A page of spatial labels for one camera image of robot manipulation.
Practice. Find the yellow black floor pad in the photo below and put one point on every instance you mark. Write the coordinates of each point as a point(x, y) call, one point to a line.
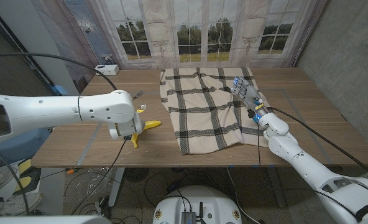
point(24, 182)

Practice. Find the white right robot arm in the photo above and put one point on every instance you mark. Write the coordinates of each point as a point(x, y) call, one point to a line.
point(311, 168)

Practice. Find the clear crumpled plastic sheet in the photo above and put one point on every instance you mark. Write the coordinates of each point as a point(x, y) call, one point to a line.
point(94, 183)

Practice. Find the white power strip box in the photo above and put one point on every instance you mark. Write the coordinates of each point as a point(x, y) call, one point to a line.
point(106, 70)

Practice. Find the cream black plaid scarf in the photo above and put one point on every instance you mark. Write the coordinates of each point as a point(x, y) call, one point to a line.
point(202, 109)

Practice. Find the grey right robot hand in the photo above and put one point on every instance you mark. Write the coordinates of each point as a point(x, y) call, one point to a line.
point(249, 95)

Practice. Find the grey table leg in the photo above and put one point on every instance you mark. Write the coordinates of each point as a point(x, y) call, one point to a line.
point(277, 189)

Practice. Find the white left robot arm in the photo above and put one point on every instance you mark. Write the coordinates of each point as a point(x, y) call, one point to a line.
point(62, 110)

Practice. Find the white robot torso base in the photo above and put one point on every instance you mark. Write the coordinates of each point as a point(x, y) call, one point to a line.
point(215, 202)

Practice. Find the yellow toy banana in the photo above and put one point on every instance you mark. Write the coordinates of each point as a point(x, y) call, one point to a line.
point(153, 124)

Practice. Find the small grey electronics box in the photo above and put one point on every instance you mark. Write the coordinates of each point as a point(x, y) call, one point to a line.
point(188, 218)

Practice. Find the round black floor fan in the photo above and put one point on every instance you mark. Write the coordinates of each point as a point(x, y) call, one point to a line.
point(136, 175)

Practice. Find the printed window backdrop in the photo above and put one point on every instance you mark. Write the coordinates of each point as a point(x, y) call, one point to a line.
point(202, 18)

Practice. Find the white table leg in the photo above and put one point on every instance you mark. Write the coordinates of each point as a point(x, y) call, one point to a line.
point(116, 186)

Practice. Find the small orange floor object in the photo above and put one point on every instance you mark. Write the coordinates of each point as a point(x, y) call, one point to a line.
point(72, 171)

